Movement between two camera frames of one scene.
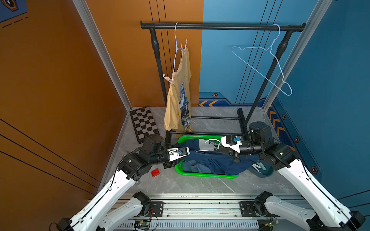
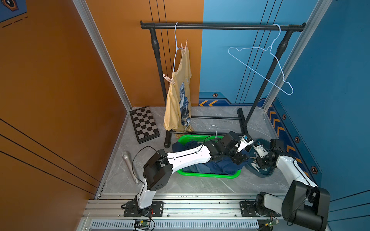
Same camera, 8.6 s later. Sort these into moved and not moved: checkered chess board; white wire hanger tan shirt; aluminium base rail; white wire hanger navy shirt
Moved: white wire hanger navy shirt
Not moved: white wire hanger tan shirt; checkered chess board; aluminium base rail
